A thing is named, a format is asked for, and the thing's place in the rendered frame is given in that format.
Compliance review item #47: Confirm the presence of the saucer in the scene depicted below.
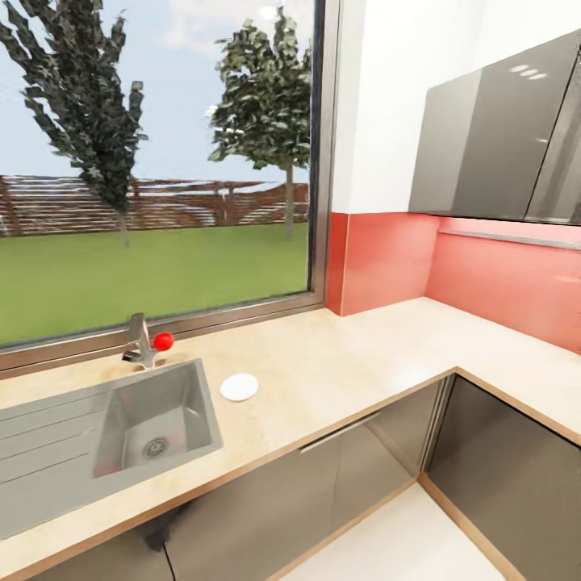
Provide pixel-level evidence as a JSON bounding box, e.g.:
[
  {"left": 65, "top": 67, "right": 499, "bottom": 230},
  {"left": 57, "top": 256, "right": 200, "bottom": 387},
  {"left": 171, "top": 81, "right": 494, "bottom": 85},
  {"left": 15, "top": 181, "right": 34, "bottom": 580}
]
[{"left": 220, "top": 374, "right": 259, "bottom": 401}]

